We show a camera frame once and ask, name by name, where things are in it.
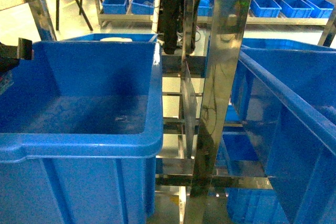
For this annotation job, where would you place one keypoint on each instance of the stainless steel shelf post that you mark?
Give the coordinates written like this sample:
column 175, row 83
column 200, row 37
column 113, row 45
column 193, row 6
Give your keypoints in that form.
column 227, row 30

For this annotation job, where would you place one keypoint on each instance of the blue bin behind target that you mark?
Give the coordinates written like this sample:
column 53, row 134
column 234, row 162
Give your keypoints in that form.
column 136, row 37

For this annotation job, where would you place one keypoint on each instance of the blue bin at right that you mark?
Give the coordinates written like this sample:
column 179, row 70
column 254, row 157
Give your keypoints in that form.
column 285, row 100

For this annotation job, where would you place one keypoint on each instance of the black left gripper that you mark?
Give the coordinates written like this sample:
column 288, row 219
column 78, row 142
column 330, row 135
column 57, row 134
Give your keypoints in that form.
column 10, row 59

